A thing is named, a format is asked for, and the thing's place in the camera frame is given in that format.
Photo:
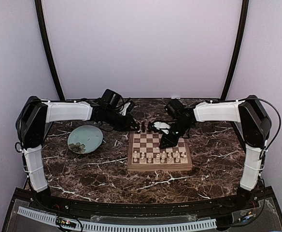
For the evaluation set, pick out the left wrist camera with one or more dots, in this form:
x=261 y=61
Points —
x=127 y=107

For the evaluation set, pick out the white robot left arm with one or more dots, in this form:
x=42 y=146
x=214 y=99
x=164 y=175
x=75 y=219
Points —
x=38 y=116

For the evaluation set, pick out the wooden chess board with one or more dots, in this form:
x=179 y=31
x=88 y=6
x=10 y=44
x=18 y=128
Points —
x=147 y=144

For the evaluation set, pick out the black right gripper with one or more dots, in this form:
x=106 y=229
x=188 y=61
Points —
x=171 y=142

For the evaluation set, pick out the white cable duct strip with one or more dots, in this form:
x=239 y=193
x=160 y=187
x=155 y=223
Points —
x=117 y=224

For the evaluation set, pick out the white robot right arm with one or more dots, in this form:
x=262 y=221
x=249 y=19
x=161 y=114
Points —
x=249 y=112

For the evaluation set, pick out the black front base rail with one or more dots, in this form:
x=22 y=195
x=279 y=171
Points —
x=263 y=203

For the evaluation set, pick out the white chess king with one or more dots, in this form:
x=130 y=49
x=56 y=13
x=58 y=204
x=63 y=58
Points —
x=157 y=158

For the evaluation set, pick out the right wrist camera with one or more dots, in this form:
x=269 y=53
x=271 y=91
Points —
x=158 y=126

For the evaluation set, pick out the teal ceramic flower plate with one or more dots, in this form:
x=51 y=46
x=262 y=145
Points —
x=85 y=139

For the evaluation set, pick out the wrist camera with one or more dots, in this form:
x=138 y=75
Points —
x=127 y=107
x=158 y=126

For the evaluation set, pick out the black left frame post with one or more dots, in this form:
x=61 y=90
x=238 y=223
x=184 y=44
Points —
x=47 y=49

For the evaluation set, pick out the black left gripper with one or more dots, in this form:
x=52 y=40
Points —
x=130 y=121

